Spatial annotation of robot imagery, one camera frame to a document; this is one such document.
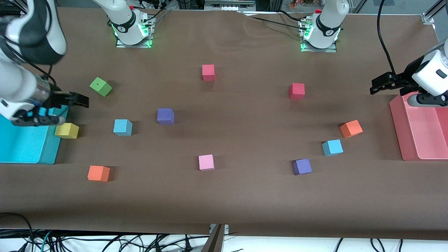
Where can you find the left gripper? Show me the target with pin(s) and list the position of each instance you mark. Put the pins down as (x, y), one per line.
(405, 76)

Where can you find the aluminium frame profile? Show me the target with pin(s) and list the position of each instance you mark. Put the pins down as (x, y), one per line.
(428, 17)

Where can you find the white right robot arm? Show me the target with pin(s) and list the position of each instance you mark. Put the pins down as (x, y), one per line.
(126, 29)

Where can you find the purple foam block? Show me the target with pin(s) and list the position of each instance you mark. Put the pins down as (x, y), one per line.
(302, 166)
(165, 115)

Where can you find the brown table cover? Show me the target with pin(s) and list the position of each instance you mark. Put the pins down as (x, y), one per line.
(245, 196)

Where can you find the grey camera stand post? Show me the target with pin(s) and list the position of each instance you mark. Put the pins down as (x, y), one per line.
(214, 243)

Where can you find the green foam block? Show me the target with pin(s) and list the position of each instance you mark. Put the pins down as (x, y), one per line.
(100, 85)

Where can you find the light blue foam block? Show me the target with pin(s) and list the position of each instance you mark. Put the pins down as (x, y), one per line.
(332, 147)
(122, 127)

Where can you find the orange foam block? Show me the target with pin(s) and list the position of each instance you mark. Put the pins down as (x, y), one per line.
(98, 173)
(351, 128)

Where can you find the yellow foam block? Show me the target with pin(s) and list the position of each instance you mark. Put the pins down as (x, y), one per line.
(66, 131)

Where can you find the pink plastic bin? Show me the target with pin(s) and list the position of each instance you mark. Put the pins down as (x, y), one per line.
(423, 136)

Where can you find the cyan plastic bin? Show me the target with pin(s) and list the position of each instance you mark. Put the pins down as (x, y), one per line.
(21, 147)

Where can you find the red foam block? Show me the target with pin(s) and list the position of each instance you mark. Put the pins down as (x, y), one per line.
(208, 71)
(296, 90)

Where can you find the pink foam block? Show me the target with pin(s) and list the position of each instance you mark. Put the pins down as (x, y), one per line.
(206, 162)

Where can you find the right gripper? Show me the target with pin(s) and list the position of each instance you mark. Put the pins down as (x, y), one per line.
(57, 99)

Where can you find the white device behind table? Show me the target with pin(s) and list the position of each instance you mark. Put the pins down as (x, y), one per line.
(227, 7)

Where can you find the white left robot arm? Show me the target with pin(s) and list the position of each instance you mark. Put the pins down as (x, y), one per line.
(327, 28)

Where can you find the small metal bracket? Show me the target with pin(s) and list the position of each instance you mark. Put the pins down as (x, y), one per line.
(226, 228)

